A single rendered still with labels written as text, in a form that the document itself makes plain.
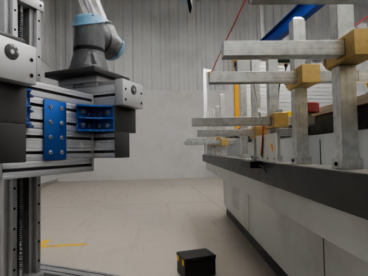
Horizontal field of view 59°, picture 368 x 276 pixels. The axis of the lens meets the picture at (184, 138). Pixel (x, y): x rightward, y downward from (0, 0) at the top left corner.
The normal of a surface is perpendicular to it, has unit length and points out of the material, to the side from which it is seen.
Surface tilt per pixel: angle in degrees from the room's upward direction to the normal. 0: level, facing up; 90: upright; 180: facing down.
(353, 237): 90
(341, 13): 90
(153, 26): 90
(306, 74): 90
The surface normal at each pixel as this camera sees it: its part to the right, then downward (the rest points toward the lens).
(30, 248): 0.92, -0.03
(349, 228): -1.00, 0.02
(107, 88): -0.39, -0.03
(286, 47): 0.03, -0.04
